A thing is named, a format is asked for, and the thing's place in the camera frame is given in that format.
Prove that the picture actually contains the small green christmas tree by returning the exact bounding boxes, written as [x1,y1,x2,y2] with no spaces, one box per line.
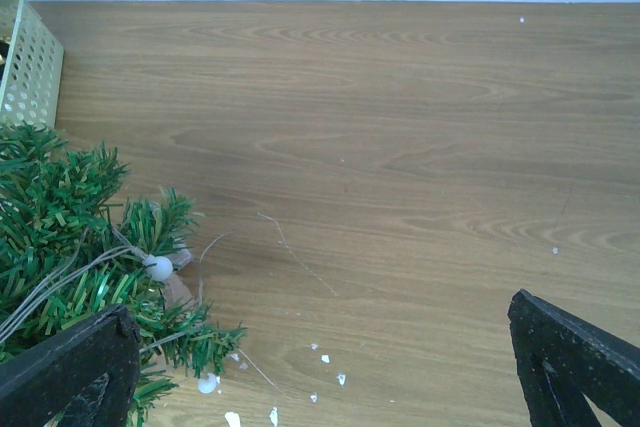
[1,123,245,426]

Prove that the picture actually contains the white ball string lights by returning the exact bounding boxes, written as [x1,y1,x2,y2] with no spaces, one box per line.
[0,196,291,398]

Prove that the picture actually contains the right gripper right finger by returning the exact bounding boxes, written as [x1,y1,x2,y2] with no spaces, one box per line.
[508,289,639,426]

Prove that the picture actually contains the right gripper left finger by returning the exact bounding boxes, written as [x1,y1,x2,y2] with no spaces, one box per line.
[1,304,141,426]

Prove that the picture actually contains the pale green perforated basket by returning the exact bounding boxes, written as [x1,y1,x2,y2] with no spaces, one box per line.
[1,0,64,128]

